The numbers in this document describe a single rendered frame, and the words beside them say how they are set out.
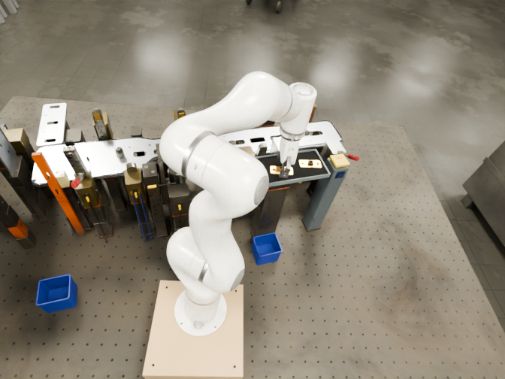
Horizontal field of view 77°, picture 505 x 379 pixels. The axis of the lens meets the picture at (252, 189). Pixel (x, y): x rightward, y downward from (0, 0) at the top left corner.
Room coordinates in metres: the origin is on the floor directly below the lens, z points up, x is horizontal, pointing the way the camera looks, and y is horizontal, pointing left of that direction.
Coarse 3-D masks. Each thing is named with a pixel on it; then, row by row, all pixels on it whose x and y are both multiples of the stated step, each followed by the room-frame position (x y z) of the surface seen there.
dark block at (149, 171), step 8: (144, 168) 0.75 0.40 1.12; (152, 168) 0.75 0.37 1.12; (144, 176) 0.71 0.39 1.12; (152, 176) 0.72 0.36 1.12; (152, 184) 0.72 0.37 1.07; (152, 192) 0.72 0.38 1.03; (152, 200) 0.72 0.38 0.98; (160, 200) 0.73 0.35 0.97; (152, 208) 0.71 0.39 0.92; (160, 208) 0.73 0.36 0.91; (160, 216) 0.72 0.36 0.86; (160, 224) 0.72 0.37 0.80; (160, 232) 0.72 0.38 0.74
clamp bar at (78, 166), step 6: (66, 144) 0.72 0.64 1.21; (72, 144) 0.73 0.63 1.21; (66, 150) 0.69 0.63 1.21; (72, 150) 0.69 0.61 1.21; (66, 156) 0.68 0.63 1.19; (72, 156) 0.69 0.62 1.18; (78, 156) 0.71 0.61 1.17; (72, 162) 0.69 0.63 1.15; (78, 162) 0.70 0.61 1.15; (78, 168) 0.70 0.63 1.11; (84, 168) 0.71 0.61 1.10; (78, 174) 0.70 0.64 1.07
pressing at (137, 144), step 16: (256, 128) 1.24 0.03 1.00; (272, 128) 1.25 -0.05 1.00; (320, 128) 1.32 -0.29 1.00; (64, 144) 0.91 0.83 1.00; (80, 144) 0.92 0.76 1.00; (96, 144) 0.94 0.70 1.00; (112, 144) 0.95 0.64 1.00; (128, 144) 0.97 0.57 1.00; (144, 144) 0.99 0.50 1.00; (240, 144) 1.09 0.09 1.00; (256, 144) 1.11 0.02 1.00; (304, 144) 1.17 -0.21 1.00; (320, 144) 1.19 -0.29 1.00; (48, 160) 0.81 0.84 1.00; (64, 160) 0.82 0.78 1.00; (96, 160) 0.85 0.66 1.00; (112, 160) 0.86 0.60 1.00; (128, 160) 0.88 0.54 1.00; (144, 160) 0.90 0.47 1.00; (32, 176) 0.72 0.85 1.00; (96, 176) 0.77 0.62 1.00; (112, 176) 0.79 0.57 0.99
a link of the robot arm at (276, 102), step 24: (264, 72) 0.56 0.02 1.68; (240, 96) 0.49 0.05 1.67; (264, 96) 0.50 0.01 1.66; (288, 96) 0.59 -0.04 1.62; (192, 120) 0.45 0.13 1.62; (216, 120) 0.46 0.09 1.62; (240, 120) 0.47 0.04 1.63; (264, 120) 0.50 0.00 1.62; (168, 144) 0.42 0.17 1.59; (192, 144) 0.41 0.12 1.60
